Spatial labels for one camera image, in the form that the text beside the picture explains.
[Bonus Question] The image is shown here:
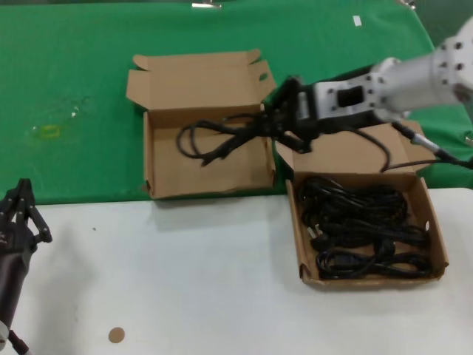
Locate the open brown cardboard box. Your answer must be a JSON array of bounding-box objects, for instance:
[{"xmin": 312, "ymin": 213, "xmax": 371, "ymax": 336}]
[
  {"xmin": 125, "ymin": 47, "xmax": 278, "ymax": 200},
  {"xmin": 273, "ymin": 118, "xmax": 450, "ymax": 291}
]

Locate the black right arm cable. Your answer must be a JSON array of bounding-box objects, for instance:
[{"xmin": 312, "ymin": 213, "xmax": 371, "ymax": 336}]
[{"xmin": 343, "ymin": 121, "xmax": 473, "ymax": 173}]

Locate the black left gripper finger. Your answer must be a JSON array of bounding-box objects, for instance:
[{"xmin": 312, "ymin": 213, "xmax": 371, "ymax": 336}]
[
  {"xmin": 27, "ymin": 205, "xmax": 52, "ymax": 243},
  {"xmin": 0, "ymin": 178, "xmax": 36, "ymax": 223}
]

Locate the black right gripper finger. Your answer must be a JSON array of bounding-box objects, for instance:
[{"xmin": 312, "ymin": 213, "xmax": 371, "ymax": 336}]
[
  {"xmin": 258, "ymin": 75, "xmax": 302, "ymax": 124},
  {"xmin": 258, "ymin": 120, "xmax": 315, "ymax": 155}
]

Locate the green table cloth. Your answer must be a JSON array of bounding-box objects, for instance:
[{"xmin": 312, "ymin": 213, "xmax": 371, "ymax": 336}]
[{"xmin": 0, "ymin": 0, "xmax": 473, "ymax": 206}]

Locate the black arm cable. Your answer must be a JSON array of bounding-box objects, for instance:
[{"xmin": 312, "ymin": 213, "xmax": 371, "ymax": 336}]
[
  {"xmin": 343, "ymin": 121, "xmax": 473, "ymax": 173},
  {"xmin": 0, "ymin": 319, "xmax": 33, "ymax": 355}
]

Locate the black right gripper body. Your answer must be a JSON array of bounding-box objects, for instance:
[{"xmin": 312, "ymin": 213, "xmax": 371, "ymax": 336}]
[{"xmin": 280, "ymin": 84, "xmax": 333, "ymax": 141}]

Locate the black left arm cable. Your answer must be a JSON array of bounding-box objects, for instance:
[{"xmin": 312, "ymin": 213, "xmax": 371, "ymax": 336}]
[{"xmin": 0, "ymin": 319, "xmax": 33, "ymax": 355}]

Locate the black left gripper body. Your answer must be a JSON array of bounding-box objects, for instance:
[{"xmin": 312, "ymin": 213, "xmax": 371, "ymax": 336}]
[{"xmin": 0, "ymin": 217, "xmax": 38, "ymax": 260}]

